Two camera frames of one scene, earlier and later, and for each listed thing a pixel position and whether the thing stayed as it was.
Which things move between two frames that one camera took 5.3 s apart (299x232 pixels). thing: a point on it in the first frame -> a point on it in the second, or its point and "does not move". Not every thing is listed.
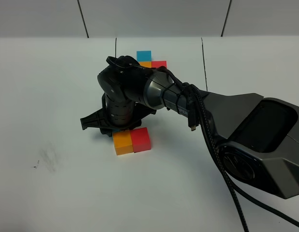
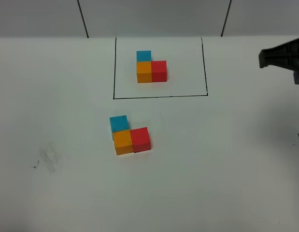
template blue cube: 143,56 does not move
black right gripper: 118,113 -> 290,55
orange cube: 122,142 does not move
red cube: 140,139 does not move
